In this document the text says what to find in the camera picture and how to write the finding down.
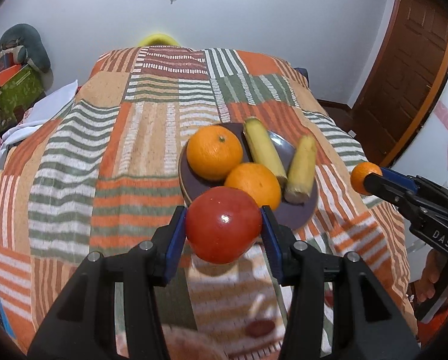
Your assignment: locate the small mandarin orange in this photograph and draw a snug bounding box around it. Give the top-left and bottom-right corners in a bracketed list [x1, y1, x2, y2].
[350, 162, 382, 196]

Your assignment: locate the yellow sugarcane piece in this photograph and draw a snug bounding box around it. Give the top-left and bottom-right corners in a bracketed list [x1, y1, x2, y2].
[284, 135, 316, 205]
[243, 117, 287, 188]

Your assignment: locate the large orange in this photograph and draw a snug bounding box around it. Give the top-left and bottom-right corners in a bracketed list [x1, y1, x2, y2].
[224, 163, 282, 210]

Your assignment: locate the red tomato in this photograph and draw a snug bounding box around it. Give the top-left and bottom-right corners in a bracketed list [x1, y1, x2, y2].
[185, 186, 262, 265]

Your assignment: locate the small dark red fruit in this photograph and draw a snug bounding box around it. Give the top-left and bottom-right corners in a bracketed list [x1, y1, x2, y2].
[244, 319, 276, 338]

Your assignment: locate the dark purple plate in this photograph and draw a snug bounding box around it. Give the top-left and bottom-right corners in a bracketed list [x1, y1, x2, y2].
[178, 123, 319, 231]

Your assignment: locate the yellow sugarcane piece on plate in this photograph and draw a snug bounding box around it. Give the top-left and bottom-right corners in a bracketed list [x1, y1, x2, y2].
[243, 117, 287, 188]

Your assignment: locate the dark blue bag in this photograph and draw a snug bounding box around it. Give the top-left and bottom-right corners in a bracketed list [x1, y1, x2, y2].
[295, 67, 309, 86]

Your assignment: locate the brown wooden door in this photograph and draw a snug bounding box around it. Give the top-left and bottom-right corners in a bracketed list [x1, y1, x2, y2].
[353, 0, 448, 166]

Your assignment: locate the orange with stem on plate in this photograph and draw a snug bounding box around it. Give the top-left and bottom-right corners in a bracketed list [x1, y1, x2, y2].
[186, 125, 243, 181]

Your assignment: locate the white sheet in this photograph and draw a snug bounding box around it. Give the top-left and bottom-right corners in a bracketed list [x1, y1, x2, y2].
[0, 80, 78, 170]

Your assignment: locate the green patterned box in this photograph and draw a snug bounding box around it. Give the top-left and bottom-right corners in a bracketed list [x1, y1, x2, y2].
[0, 66, 45, 134]

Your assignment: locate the yellow pillow behind bed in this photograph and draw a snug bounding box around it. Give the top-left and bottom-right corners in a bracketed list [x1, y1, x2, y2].
[138, 33, 179, 47]

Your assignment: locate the grey neck pillow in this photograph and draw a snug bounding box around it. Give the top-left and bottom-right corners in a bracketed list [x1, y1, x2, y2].
[0, 24, 51, 74]

